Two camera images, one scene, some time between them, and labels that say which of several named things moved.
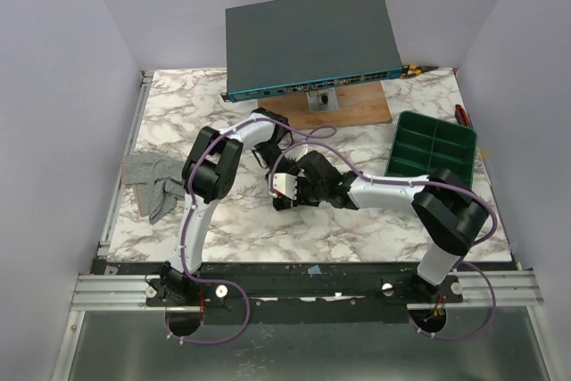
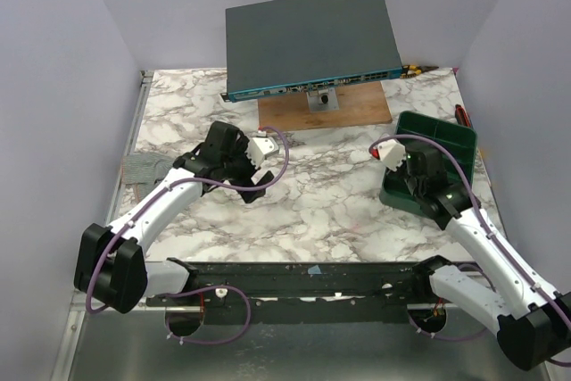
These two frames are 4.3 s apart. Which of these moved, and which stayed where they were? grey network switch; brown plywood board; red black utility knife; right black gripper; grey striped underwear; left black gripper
Moved: left black gripper; right black gripper
Stayed: grey striped underwear; brown plywood board; grey network switch; red black utility knife
